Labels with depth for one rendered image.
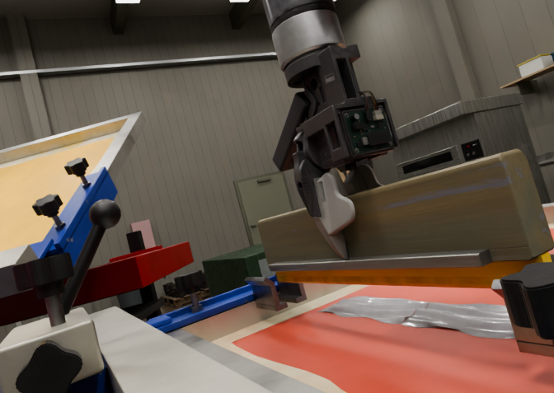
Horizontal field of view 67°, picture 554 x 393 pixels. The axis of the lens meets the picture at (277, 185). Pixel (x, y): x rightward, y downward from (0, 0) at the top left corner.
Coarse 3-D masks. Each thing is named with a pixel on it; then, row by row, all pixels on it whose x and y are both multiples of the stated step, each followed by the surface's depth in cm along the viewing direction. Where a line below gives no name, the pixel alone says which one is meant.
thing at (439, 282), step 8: (280, 280) 63; (288, 280) 61; (296, 280) 59; (304, 280) 57; (312, 280) 55; (320, 280) 53; (328, 280) 52; (336, 280) 50; (344, 280) 49; (352, 280) 47; (360, 280) 46; (368, 280) 45; (376, 280) 44; (384, 280) 43; (392, 280) 42; (400, 280) 41; (408, 280) 40; (416, 280) 39; (424, 280) 38; (432, 280) 37; (440, 280) 36; (448, 280) 36; (456, 280) 35; (464, 280) 34; (472, 280) 34; (480, 280) 33; (488, 280) 32
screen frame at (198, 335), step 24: (552, 216) 82; (312, 288) 72; (336, 288) 74; (240, 312) 66; (264, 312) 67; (192, 336) 54; (216, 336) 63; (216, 360) 41; (240, 360) 39; (264, 384) 32; (288, 384) 31
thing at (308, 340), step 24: (384, 288) 66; (408, 288) 62; (432, 288) 59; (456, 288) 56; (312, 312) 64; (264, 336) 58; (288, 336) 55; (312, 336) 52; (336, 336) 50; (360, 336) 47; (288, 360) 46; (312, 360) 44
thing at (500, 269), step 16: (544, 256) 29; (288, 272) 60; (304, 272) 56; (320, 272) 53; (336, 272) 50; (352, 272) 47; (368, 272) 45; (384, 272) 42; (400, 272) 41; (416, 272) 39; (432, 272) 37; (448, 272) 35; (464, 272) 34; (480, 272) 33; (496, 272) 32; (512, 272) 30
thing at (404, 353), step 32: (480, 288) 53; (352, 352) 43; (384, 352) 41; (416, 352) 39; (448, 352) 37; (480, 352) 35; (512, 352) 34; (352, 384) 36; (384, 384) 34; (416, 384) 33; (448, 384) 32; (480, 384) 30; (512, 384) 29; (544, 384) 28
